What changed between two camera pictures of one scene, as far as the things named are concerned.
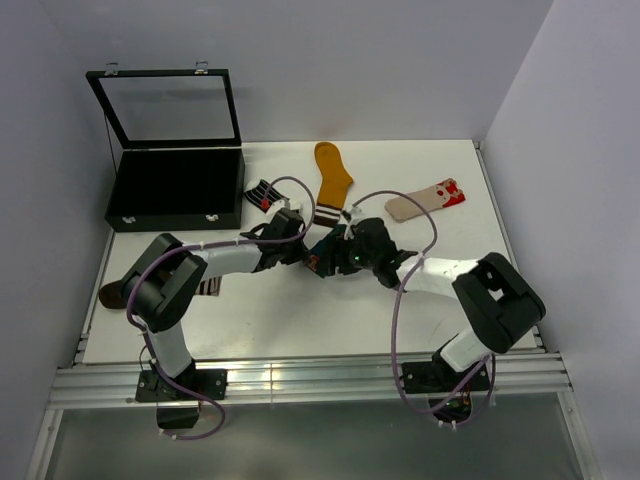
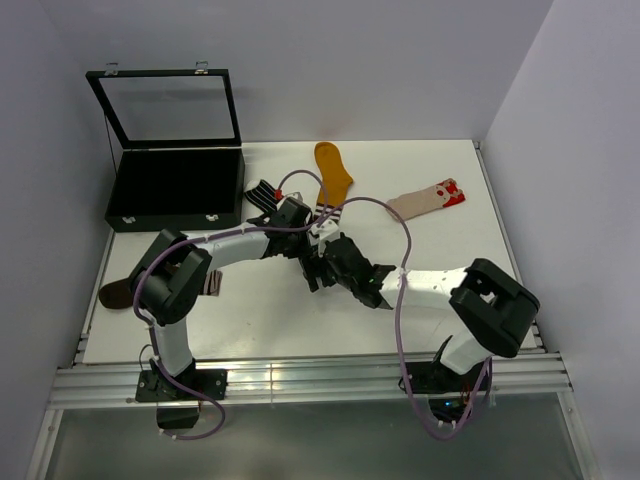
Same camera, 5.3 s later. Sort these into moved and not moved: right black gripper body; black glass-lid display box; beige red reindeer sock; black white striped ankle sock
Moved: right black gripper body
Not moved: black white striped ankle sock; beige red reindeer sock; black glass-lid display box
